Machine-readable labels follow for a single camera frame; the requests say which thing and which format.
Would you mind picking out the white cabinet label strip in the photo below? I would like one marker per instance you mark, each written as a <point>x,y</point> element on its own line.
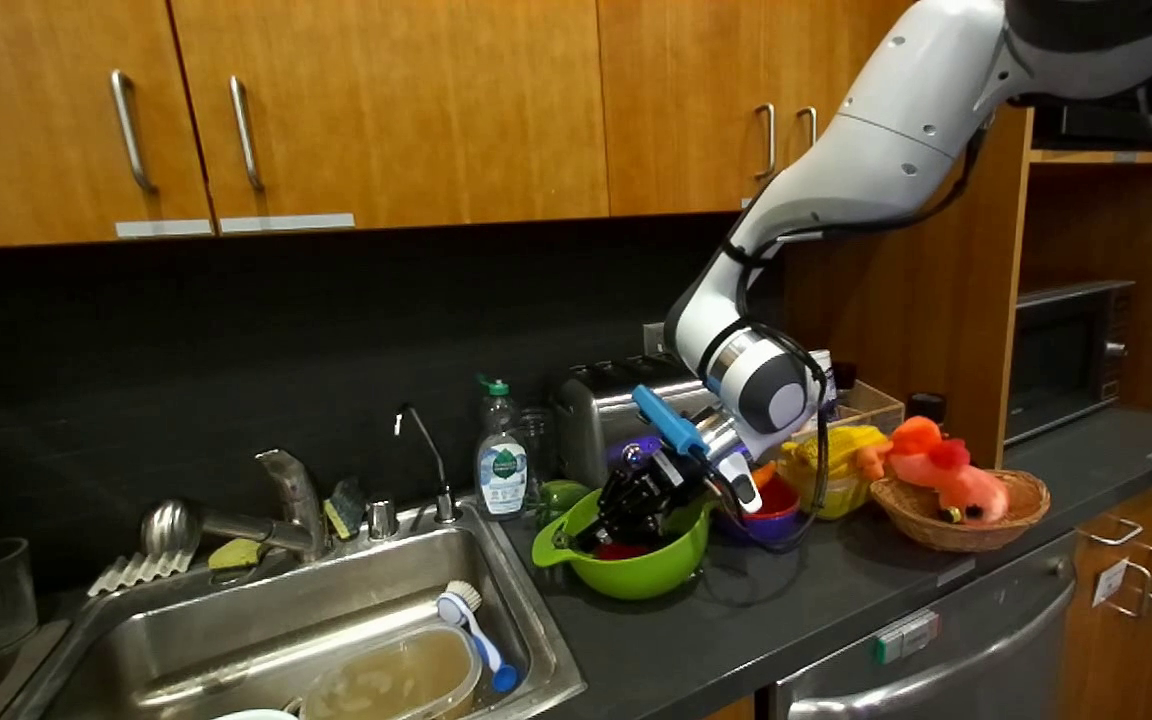
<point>291,220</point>
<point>165,228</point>

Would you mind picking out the black toaster oven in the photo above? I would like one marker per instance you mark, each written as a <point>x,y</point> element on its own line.
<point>1060,352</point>

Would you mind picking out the white blue dish brush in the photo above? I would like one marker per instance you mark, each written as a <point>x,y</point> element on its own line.
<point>463,609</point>

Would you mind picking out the thin curved metal faucet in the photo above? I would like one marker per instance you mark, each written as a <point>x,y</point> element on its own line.
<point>433,463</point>

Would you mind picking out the yellow green sponge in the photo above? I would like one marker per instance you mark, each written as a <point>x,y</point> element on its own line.
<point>235,554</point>

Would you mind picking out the wooden condiment box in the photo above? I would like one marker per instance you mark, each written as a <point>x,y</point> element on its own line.
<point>872,402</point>

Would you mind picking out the glass jar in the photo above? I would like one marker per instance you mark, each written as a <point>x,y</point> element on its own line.
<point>1,594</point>

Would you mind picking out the clear plastic container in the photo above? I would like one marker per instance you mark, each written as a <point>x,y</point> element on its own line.
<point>390,682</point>

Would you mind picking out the small yellow bowl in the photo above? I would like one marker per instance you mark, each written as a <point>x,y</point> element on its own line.
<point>841,499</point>

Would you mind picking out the white plate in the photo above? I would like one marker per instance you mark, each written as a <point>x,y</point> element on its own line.
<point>256,712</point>

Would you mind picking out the clear dish soap bottle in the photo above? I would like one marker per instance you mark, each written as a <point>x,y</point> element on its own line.
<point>502,464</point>

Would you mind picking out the silver toaster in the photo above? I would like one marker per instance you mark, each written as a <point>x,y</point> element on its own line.
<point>597,405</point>

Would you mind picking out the slotted metal spatula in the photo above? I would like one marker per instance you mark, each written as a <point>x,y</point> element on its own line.
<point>138,573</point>

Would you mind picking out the black steel microwave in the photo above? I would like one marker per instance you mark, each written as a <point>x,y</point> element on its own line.
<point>1110,123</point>

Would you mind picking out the stainless steel dishwasher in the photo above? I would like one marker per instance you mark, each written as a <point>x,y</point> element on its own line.
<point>948,665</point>

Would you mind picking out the wall power outlet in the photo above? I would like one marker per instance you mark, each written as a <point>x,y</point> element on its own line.
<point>659,336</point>

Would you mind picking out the green bell pepper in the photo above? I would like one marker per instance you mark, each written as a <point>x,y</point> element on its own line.
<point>561,495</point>

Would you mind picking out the orange pink plush toy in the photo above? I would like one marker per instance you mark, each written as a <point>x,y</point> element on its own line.
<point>928,463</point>

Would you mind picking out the yellow toy banana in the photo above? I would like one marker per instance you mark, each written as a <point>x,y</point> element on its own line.
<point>849,444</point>

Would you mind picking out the wide metal faucet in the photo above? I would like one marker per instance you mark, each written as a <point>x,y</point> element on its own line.
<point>299,501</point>

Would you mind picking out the green mixing bowl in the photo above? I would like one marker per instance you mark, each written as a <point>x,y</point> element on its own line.
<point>628,579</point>

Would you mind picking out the wicker basket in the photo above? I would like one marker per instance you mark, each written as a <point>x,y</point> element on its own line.
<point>948,534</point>

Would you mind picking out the wooden shelf unit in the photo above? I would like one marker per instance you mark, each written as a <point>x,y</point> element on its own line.
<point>970,333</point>

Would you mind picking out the dishwasher status magnet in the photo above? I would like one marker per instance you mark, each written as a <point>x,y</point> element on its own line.
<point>904,639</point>

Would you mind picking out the metal ladle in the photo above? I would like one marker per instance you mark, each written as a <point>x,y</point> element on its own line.
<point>170,526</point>

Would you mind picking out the dark green scrub sponge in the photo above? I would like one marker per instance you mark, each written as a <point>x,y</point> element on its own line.
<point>345,510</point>

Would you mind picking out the stainless steel sink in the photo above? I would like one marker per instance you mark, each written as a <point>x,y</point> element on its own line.
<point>269,601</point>

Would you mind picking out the wooden base cabinet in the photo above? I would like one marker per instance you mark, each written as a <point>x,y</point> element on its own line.
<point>1138,642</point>

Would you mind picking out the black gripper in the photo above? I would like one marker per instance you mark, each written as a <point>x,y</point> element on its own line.
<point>652,490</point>

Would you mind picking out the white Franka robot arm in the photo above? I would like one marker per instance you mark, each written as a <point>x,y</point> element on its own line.
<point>897,132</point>

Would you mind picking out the white hanging tag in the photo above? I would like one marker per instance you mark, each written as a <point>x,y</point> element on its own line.
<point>1110,579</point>

